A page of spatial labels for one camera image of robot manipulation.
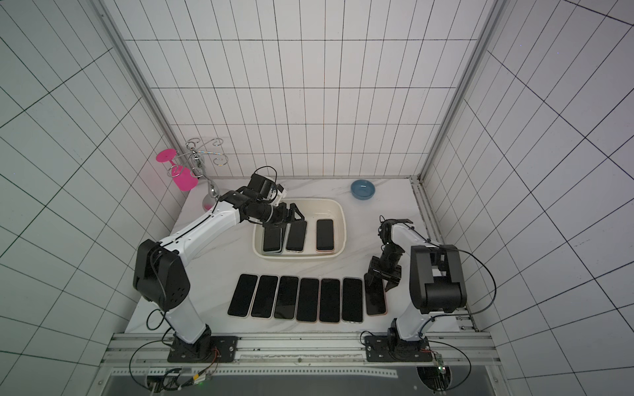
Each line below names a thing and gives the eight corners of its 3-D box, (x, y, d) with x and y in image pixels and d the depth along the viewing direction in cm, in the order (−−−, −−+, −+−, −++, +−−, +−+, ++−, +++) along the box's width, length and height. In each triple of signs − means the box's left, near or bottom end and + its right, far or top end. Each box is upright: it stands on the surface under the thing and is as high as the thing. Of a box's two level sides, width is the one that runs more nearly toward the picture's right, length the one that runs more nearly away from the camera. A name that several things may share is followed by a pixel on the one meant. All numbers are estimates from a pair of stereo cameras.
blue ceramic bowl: (351, 200, 113) (352, 194, 110) (349, 184, 120) (350, 179, 117) (375, 200, 113) (376, 194, 110) (372, 184, 120) (373, 179, 117)
